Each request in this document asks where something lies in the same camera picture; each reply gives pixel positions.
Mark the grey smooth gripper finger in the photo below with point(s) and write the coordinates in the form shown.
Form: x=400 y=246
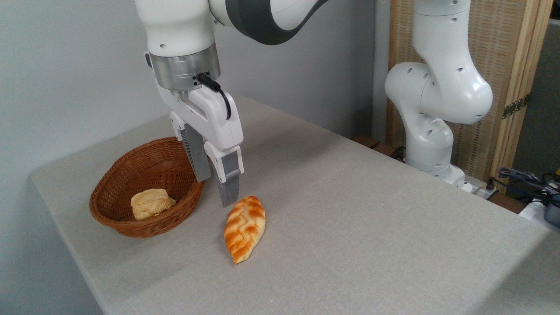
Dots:
x=228 y=179

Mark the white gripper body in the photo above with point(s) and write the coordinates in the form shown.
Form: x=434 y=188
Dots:
x=214 y=118

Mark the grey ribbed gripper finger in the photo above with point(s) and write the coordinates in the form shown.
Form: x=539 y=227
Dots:
x=197 y=157

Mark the orange braided bread loaf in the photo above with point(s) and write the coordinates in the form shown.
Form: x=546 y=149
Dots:
x=245 y=227

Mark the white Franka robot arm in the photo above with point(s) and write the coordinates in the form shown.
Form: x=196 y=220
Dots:
x=442 y=83

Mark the pale yellow bread roll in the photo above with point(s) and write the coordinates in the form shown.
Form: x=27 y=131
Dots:
x=151 y=203

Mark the brown wicker basket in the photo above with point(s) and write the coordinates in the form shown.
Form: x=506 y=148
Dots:
x=131 y=175

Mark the brown wooden board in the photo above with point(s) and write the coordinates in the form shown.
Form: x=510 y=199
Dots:
x=372 y=144

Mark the brass screen hinge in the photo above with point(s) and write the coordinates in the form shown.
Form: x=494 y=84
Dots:
x=515 y=106

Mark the wooden woven folding screen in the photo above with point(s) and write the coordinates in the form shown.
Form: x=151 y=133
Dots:
x=503 y=52

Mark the white power strip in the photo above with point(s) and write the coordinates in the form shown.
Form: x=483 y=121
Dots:
x=531 y=210

